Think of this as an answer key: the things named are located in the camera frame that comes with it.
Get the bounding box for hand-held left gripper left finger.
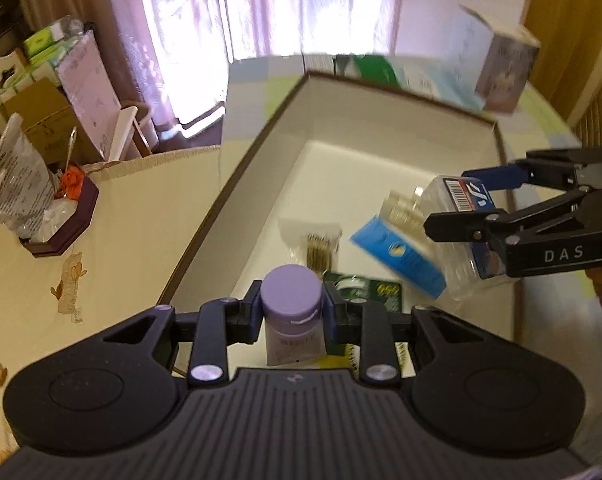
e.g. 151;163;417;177
101;280;264;389

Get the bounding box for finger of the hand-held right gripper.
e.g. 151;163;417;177
423;187;596;244
460;148;602;192

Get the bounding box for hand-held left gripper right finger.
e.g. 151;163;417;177
323;282;488;385

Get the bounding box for lavender capped cosmetic tube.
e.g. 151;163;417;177
259;265;328;367

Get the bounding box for clear plastic case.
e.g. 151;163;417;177
381;174;520;302

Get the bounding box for large white cardboard box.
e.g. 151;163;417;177
158;71;528;377

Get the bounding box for dark green packet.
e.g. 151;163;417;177
325;272;404;317

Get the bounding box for clear packet of hairpins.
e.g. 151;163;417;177
278;218;344;279

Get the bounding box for light blue packet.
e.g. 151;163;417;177
400;64;482;107

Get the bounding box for white picture carton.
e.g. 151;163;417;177
443;3;542;114

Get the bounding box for ribbed radiator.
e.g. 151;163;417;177
573;70;602;157

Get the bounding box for green and white packet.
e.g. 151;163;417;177
333;53;400;87

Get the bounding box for wooden door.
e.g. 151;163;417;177
523;0;602;127

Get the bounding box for maroon octagonal box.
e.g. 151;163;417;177
20;169;100;259

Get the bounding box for orange ornament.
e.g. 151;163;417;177
61;166;86;198

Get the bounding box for metal spoon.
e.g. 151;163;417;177
64;127;78;173

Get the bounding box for crumpled clear plastic bag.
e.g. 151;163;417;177
0;112;58;237

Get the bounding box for pink board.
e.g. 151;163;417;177
55;31;126;162

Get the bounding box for brown cardboard box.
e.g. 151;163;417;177
0;77;102;167

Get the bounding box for pink curtains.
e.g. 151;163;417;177
16;0;406;133

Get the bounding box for green tissue boxes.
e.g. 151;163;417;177
22;19;88;68

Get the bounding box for white chair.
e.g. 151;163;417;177
0;49;30;127

